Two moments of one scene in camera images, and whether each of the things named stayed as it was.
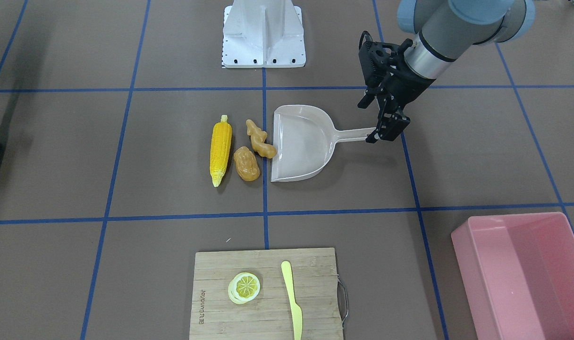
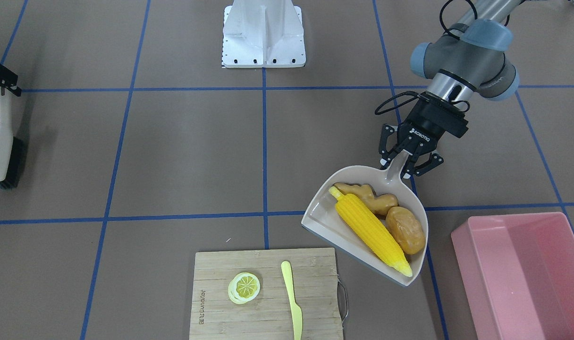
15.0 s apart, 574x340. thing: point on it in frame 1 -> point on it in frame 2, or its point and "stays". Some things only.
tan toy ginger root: [258, 138] -> [380, 203]
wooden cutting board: [270, 315] stays
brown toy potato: [246, 164] -> [407, 228]
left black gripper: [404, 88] -> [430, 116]
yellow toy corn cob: [220, 146] -> [375, 229]
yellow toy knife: [296, 310] stays
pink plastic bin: [524, 276] stays
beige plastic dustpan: [304, 139] -> [324, 222]
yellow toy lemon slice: [243, 288] stays
